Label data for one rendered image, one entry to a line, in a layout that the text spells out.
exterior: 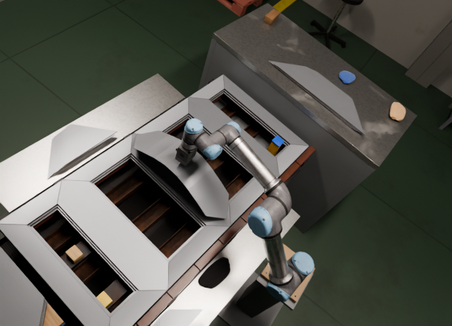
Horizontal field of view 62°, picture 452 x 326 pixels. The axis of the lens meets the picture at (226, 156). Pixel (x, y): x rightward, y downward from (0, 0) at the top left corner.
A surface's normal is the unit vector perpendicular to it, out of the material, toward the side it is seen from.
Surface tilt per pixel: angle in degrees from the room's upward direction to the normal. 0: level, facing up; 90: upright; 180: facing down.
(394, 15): 90
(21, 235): 0
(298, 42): 0
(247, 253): 0
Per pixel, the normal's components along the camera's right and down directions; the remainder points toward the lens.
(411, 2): -0.57, 0.60
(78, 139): 0.25, -0.53
